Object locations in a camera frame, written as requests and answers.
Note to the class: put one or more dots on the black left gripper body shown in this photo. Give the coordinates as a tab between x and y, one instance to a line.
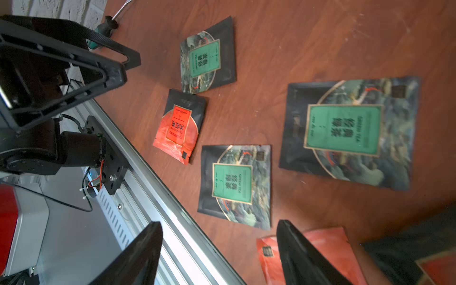
31	87

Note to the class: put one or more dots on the red white box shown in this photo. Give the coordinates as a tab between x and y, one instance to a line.
24	217

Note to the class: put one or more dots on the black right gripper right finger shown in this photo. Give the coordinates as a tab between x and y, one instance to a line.
302	263

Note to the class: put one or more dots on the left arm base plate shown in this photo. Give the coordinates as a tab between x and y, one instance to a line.
115	164

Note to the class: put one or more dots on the aluminium front rail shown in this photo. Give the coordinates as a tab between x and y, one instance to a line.
156	187

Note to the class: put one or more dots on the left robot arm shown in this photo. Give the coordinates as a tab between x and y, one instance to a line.
45	148

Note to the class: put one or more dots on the green handled screwdriver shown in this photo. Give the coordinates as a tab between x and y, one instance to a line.
110	24

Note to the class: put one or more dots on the green tea bag middle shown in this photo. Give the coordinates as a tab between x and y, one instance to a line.
360	131

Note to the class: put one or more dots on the green tea bag far left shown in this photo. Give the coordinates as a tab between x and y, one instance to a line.
207	59

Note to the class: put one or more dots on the green tea bag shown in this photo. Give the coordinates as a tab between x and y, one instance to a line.
236	184
207	59
360	131

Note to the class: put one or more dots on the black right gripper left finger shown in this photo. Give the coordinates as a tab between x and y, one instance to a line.
138	263

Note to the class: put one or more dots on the green tea bag front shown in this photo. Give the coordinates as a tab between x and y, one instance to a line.
236	184

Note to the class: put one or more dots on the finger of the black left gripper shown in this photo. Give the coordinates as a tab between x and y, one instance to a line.
104	74
75	34

